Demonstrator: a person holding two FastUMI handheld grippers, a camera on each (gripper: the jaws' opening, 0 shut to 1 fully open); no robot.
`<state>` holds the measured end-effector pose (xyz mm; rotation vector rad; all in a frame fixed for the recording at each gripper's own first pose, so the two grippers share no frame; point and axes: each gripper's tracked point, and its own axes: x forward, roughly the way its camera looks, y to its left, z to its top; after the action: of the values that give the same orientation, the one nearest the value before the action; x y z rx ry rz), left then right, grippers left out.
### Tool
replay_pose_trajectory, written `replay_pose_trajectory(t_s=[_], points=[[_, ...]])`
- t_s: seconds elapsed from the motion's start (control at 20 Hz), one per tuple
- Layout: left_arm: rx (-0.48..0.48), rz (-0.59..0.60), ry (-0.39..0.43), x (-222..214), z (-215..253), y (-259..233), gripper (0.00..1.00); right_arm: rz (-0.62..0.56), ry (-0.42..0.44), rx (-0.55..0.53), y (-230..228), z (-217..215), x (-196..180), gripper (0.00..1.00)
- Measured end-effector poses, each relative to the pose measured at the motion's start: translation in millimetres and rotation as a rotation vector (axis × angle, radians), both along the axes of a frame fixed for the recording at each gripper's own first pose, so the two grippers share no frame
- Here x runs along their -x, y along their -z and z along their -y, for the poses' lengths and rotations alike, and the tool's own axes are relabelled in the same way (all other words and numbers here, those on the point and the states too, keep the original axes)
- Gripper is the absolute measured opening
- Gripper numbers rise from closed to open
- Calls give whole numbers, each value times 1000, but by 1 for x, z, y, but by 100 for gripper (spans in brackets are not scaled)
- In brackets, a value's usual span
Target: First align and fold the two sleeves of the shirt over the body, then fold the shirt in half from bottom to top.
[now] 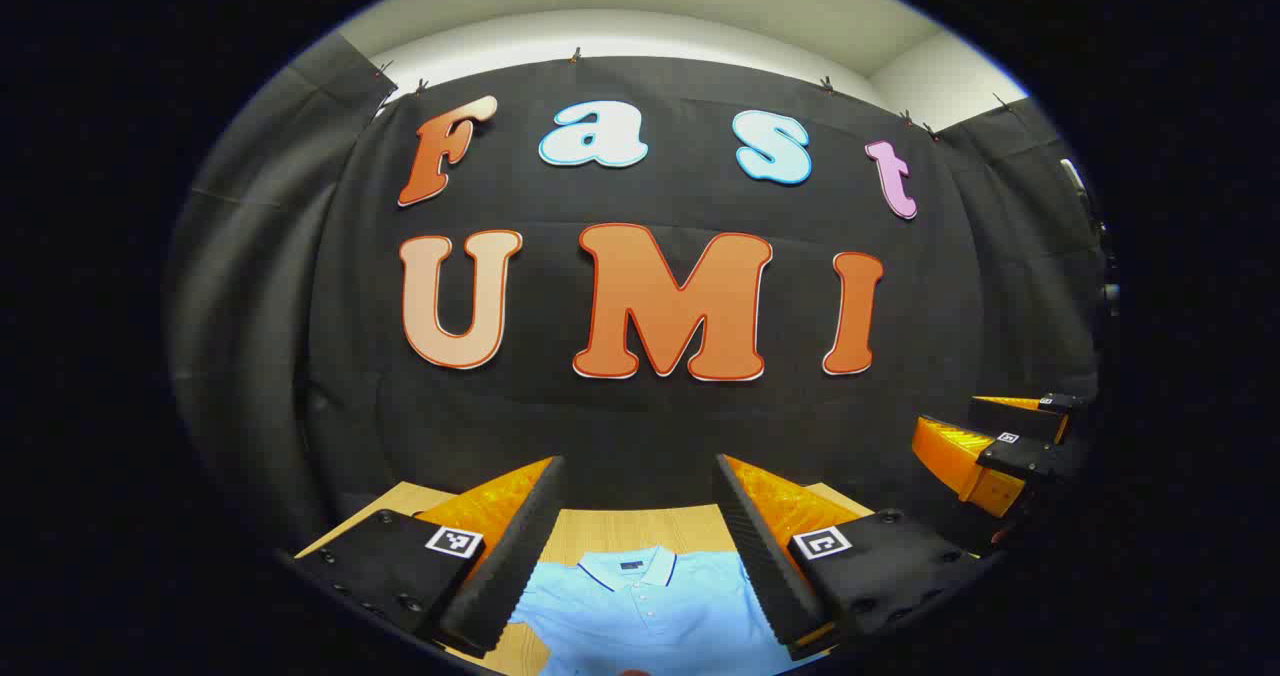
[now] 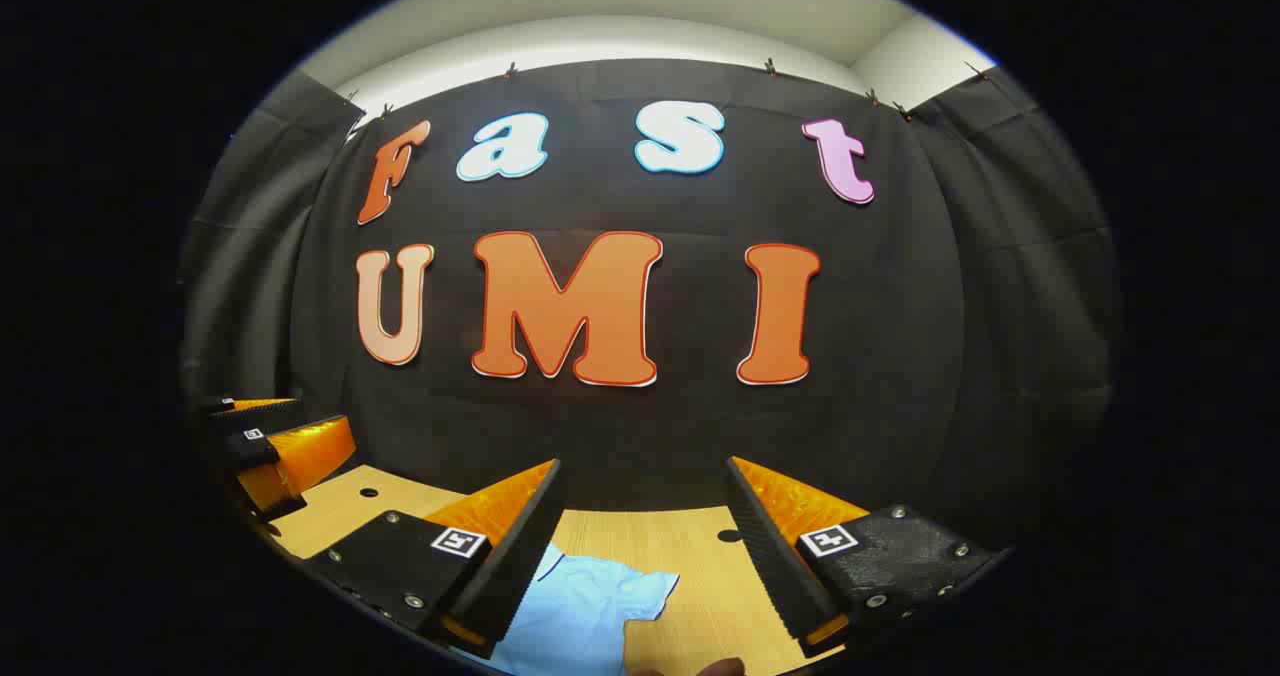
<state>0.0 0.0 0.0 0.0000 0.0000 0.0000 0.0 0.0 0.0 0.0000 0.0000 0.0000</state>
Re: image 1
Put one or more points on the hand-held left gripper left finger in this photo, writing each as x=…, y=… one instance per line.
x=515, y=556

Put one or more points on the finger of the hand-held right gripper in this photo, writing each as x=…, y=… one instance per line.
x=1020, y=418
x=1030, y=456

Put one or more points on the light blue polo T-shirt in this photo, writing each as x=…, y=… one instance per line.
x=650, y=616

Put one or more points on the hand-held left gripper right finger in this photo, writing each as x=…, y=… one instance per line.
x=765, y=556

